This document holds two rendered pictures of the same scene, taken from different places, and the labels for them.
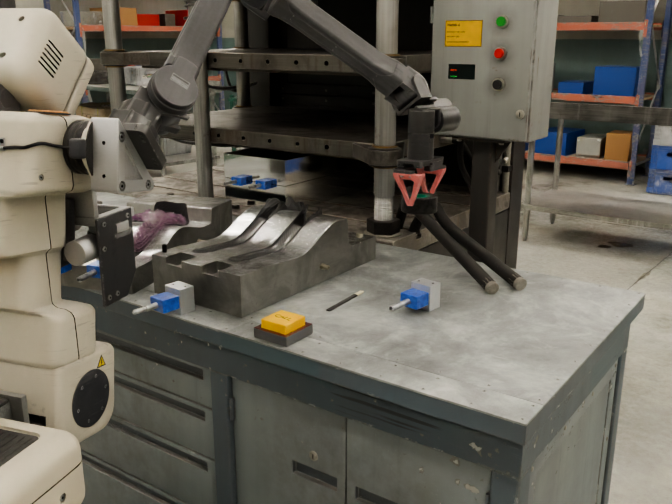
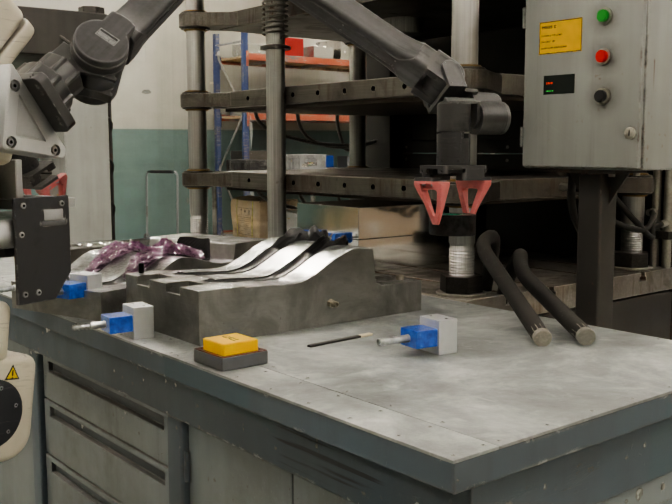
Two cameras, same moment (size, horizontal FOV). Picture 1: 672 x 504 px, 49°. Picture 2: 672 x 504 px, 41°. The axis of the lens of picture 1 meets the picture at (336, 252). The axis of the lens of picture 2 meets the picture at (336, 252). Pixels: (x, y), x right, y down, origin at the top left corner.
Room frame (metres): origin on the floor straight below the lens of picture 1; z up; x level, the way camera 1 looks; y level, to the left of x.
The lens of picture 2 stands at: (0.07, -0.40, 1.12)
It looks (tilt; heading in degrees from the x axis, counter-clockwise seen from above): 7 degrees down; 15
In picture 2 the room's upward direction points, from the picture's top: straight up
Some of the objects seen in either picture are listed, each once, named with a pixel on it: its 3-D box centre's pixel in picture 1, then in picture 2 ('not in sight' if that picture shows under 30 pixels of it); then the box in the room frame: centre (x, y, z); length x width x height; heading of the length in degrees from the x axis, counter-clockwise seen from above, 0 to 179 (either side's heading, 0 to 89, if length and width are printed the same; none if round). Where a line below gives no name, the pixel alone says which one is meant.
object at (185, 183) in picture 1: (303, 196); (401, 264); (2.72, 0.12, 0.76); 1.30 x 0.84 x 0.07; 55
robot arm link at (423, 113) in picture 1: (423, 121); (456, 118); (1.60, -0.19, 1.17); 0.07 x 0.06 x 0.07; 131
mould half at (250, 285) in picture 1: (272, 247); (278, 280); (1.66, 0.15, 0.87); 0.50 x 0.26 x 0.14; 145
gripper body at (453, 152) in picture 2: (420, 149); (453, 154); (1.60, -0.18, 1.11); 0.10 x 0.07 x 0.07; 144
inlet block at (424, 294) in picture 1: (411, 300); (413, 337); (1.41, -0.15, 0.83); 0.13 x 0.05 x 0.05; 137
